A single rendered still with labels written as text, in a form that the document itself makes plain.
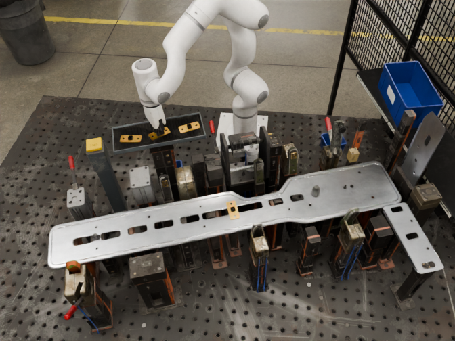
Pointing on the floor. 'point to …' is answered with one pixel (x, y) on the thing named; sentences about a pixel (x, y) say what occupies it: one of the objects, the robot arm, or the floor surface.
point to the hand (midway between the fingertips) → (158, 129)
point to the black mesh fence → (399, 47)
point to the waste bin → (26, 31)
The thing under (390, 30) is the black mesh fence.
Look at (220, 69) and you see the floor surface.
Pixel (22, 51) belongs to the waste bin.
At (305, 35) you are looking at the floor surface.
